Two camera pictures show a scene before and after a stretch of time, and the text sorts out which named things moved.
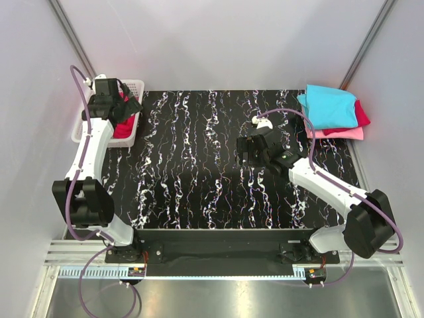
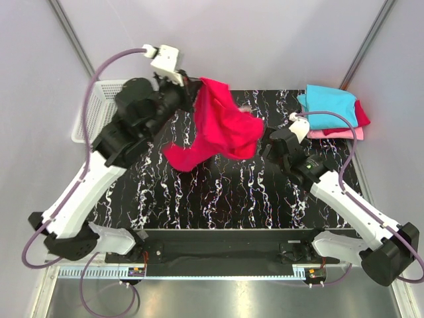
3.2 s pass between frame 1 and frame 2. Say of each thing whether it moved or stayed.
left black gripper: moved
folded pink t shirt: stayed
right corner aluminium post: stayed
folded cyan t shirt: stayed
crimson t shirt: moved
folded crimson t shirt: stayed
